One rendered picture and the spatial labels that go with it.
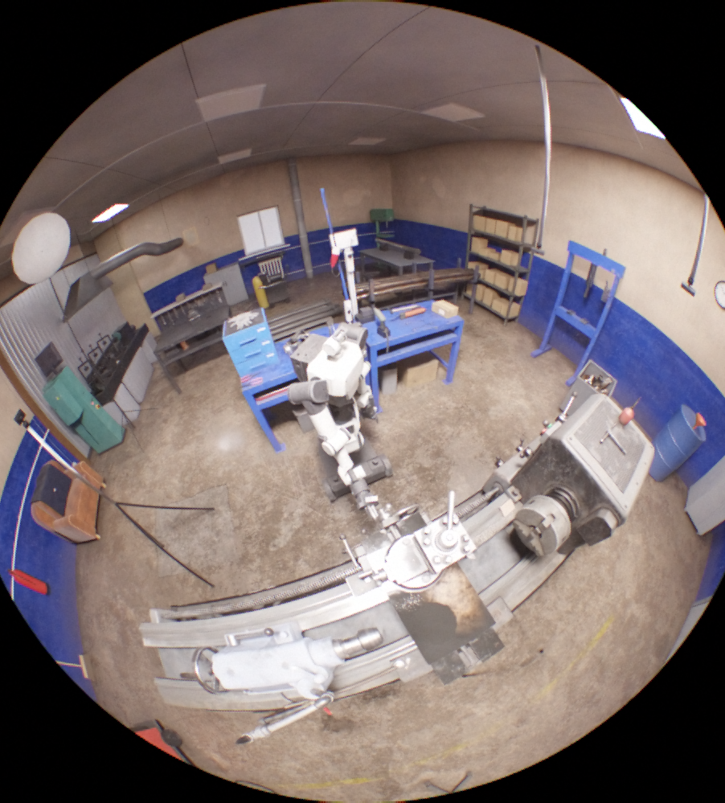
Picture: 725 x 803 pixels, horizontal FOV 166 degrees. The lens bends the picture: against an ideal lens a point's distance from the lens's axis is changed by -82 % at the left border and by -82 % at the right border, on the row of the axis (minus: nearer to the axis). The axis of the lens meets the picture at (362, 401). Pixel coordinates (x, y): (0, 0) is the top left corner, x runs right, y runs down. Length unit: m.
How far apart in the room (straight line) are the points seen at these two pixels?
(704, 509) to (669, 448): 1.22
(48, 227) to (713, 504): 7.75
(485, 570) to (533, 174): 4.93
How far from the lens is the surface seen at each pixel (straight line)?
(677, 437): 3.81
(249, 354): 2.03
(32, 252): 3.33
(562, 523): 1.06
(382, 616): 1.31
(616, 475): 1.17
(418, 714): 2.32
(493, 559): 1.42
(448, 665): 1.24
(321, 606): 1.22
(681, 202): 4.25
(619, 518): 1.14
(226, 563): 2.41
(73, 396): 4.27
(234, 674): 1.06
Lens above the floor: 2.02
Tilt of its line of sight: 46 degrees down
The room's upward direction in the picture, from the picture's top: 6 degrees counter-clockwise
